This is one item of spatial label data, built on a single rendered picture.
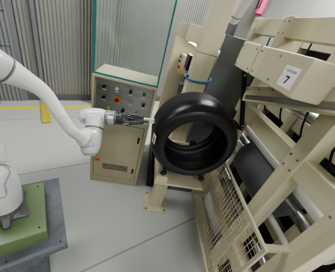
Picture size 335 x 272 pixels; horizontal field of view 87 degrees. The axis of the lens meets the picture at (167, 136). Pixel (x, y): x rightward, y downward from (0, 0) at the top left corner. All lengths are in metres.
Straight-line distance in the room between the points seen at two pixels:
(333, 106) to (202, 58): 0.76
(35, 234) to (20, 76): 0.75
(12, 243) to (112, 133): 1.08
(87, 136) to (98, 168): 1.18
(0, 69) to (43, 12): 2.93
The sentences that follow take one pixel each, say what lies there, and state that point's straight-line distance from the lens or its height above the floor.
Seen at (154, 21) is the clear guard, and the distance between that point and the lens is 1.53.
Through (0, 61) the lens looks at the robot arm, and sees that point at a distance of 0.85.
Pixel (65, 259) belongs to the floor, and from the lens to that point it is 1.92.
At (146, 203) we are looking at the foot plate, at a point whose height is 0.01.
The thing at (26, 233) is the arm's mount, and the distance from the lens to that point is 1.20.
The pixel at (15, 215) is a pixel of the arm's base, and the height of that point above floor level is 0.77.
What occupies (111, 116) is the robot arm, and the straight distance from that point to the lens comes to 1.09.
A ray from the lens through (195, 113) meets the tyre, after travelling 0.98.
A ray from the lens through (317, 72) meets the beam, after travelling 0.85.
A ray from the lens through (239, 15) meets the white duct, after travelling 1.85.
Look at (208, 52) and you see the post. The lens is 1.30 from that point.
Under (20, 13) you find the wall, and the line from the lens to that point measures 3.75.
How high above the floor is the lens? 1.76
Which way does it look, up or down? 32 degrees down
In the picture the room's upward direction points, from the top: 17 degrees clockwise
